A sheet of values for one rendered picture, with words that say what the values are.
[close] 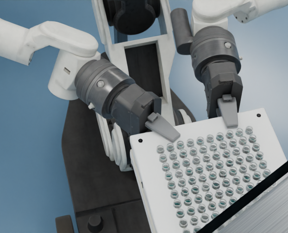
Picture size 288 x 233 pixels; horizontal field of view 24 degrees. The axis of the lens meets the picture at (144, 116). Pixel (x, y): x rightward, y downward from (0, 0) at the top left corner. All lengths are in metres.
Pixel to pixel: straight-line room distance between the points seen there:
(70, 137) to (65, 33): 1.00
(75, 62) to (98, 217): 0.83
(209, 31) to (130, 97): 0.21
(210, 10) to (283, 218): 0.90
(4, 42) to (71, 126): 1.02
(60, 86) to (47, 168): 1.11
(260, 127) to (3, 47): 0.48
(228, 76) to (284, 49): 1.53
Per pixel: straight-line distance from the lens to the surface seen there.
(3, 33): 1.25
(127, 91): 1.17
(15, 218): 2.28
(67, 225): 2.02
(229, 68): 1.21
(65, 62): 1.24
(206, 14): 1.28
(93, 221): 1.96
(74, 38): 1.24
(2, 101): 2.54
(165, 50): 1.61
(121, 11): 1.59
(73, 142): 2.20
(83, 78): 1.21
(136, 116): 1.14
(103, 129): 2.04
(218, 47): 1.24
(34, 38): 1.23
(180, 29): 1.30
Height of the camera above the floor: 2.01
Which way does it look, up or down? 55 degrees down
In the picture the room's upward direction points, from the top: straight up
